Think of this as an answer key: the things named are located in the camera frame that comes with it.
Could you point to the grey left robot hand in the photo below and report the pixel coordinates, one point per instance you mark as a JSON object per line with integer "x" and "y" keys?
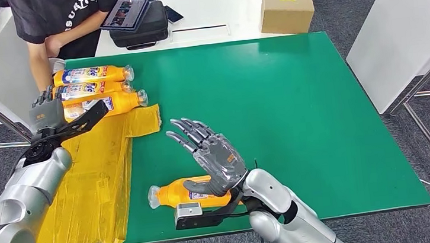
{"x": 46, "y": 113}

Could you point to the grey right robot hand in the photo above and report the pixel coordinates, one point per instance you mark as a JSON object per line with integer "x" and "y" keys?
{"x": 219, "y": 163}

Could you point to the orange detergent bottle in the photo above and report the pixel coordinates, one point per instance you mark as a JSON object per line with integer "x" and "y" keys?
{"x": 93, "y": 88}
{"x": 115, "y": 73}
{"x": 170, "y": 194}
{"x": 122, "y": 102}

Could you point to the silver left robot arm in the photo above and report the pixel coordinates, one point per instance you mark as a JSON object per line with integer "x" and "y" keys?
{"x": 21, "y": 198}

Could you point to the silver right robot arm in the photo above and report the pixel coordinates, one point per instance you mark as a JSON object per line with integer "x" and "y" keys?
{"x": 287, "y": 216}

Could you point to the white desk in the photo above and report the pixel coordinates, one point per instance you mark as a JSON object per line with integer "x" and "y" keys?
{"x": 219, "y": 5}
{"x": 2, "y": 86}

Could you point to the yellow plastic sheet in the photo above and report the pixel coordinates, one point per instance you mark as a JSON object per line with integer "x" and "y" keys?
{"x": 95, "y": 187}

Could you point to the person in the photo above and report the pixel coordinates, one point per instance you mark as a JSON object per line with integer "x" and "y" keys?
{"x": 59, "y": 17}

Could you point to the green table board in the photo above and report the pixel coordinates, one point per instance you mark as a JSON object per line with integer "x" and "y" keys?
{"x": 294, "y": 89}

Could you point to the black tablet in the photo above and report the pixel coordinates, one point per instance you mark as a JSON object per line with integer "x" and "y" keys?
{"x": 124, "y": 14}

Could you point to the black carry bag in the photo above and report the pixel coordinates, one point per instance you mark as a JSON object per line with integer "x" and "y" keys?
{"x": 153, "y": 28}

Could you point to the brown cardboard box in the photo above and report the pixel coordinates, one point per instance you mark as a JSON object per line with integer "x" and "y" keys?
{"x": 286, "y": 9}

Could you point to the white table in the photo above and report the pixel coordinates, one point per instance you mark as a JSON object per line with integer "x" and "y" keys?
{"x": 403, "y": 31}

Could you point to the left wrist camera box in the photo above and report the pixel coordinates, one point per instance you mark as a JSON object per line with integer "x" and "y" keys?
{"x": 88, "y": 117}

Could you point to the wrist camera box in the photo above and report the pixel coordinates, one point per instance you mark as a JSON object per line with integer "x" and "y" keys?
{"x": 88, "y": 117}
{"x": 196, "y": 215}

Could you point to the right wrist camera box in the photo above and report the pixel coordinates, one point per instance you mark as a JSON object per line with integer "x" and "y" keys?
{"x": 196, "y": 215}

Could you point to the metal table frame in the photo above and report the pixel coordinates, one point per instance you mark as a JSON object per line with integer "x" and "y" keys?
{"x": 423, "y": 77}

